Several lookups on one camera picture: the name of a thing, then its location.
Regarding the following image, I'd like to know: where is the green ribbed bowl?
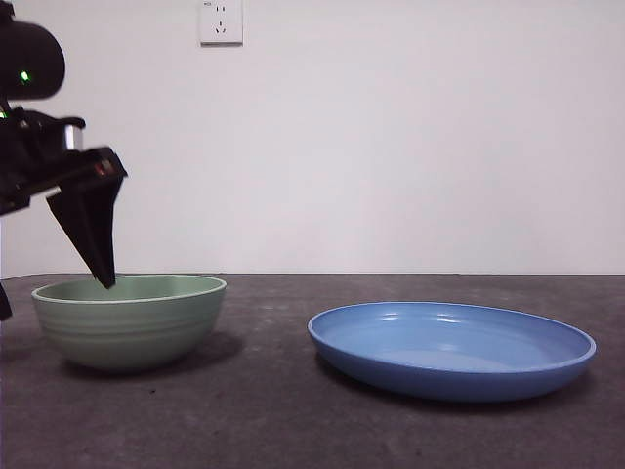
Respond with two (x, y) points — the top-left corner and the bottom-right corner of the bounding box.
(30, 274), (229, 376)

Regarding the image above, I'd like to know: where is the blue round plate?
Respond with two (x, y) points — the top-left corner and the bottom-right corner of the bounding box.
(307, 301), (598, 404)

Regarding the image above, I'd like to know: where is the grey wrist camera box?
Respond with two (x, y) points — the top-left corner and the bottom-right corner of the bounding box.
(61, 116), (87, 150)

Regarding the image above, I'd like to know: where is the white wall socket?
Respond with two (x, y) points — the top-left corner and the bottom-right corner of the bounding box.
(198, 0), (244, 48)

